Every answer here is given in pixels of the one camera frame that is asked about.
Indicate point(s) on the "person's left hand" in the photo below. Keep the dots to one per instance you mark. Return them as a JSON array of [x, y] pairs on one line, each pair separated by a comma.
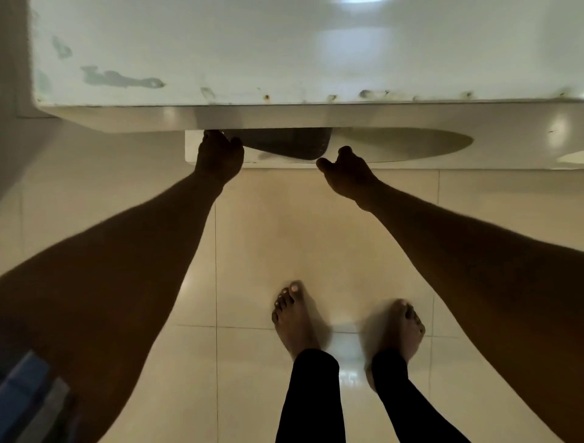
[[219, 157]]

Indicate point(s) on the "person's right hand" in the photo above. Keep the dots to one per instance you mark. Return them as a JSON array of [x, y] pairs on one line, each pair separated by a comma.
[[346, 175]]

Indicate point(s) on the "grey perforated plastic basket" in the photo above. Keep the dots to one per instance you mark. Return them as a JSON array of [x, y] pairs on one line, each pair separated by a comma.
[[283, 143]]

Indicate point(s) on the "person's right forearm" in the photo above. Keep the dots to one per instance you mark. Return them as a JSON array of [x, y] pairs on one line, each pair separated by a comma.
[[479, 283]]

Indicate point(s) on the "person's left forearm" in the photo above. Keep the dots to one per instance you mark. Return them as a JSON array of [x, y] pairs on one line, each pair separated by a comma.
[[114, 283]]

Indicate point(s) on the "person's left foot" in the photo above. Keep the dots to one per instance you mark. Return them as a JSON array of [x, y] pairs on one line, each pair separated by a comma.
[[292, 319]]

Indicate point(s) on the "person's foot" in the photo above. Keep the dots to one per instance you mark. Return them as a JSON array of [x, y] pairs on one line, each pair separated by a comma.
[[292, 319], [401, 328]]

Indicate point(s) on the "person's right foot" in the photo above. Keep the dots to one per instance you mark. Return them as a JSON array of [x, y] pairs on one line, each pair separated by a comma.
[[401, 328]]

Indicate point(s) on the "person's left leg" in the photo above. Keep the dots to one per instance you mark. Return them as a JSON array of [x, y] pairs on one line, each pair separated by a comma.
[[310, 397]]

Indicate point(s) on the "person's leg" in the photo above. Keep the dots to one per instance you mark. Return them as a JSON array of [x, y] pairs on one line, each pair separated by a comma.
[[410, 406], [310, 397]]

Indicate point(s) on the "person's right leg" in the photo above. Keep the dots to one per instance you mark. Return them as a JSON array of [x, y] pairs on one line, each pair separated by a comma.
[[410, 406]]

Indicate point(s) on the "white table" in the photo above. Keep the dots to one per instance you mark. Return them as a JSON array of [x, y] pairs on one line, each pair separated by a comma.
[[273, 55]]

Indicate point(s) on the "blue plaid shirt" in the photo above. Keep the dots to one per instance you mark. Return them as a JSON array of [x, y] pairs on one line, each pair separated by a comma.
[[27, 401]]

